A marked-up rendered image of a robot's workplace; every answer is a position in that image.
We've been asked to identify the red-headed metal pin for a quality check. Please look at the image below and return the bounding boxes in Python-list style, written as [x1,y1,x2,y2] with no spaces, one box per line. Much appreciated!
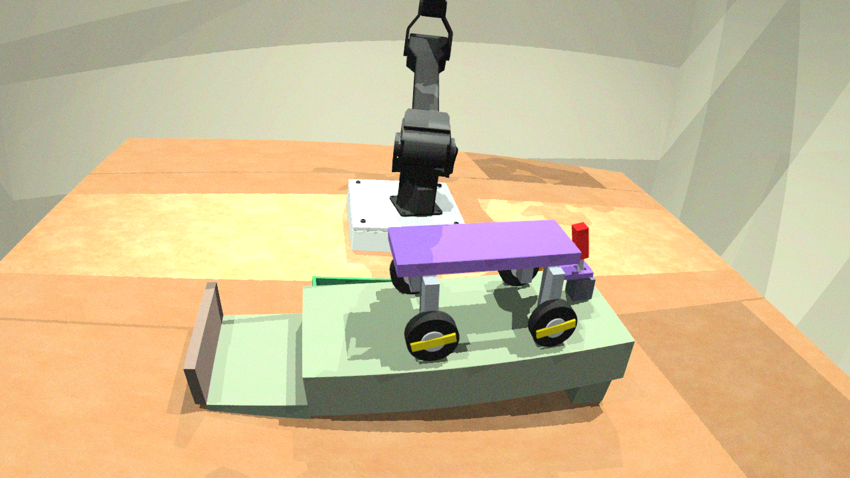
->
[572,222,589,271]

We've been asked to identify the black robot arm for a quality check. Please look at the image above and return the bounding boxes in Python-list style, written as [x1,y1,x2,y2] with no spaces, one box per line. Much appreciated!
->
[389,0,458,217]

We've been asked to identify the pale green ramp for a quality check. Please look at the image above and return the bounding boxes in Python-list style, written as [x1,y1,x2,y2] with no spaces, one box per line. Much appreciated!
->
[183,271,635,419]

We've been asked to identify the green tray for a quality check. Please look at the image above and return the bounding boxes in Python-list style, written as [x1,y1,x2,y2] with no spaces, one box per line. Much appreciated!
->
[312,276,391,286]

